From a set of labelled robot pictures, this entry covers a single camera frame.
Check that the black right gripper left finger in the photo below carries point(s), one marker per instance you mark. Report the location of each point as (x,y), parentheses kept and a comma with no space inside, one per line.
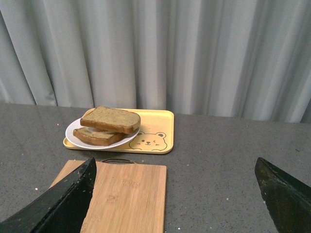
(61,209)

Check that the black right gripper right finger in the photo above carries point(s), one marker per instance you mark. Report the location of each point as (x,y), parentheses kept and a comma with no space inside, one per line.
(288,200)

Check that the white round plate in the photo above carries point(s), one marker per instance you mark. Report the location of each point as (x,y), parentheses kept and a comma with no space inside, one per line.
(78,143)

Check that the bread slice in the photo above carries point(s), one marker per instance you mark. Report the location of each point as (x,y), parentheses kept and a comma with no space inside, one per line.
(110,119)
(98,139)

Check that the bamboo cutting board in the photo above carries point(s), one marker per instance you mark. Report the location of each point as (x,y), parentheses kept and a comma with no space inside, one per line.
(127,198)

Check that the fried egg toy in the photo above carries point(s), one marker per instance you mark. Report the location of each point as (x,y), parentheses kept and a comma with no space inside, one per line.
(95,130)

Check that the yellow bear tray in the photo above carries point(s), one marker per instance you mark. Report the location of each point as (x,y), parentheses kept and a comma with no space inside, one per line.
(155,135)

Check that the grey curtain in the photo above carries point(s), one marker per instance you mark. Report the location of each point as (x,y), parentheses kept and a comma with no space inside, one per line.
(228,58)

